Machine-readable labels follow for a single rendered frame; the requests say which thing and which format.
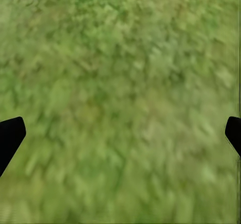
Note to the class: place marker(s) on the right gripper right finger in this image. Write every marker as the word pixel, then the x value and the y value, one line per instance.
pixel 233 132

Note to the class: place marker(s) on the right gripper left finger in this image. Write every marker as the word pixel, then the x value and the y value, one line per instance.
pixel 12 133

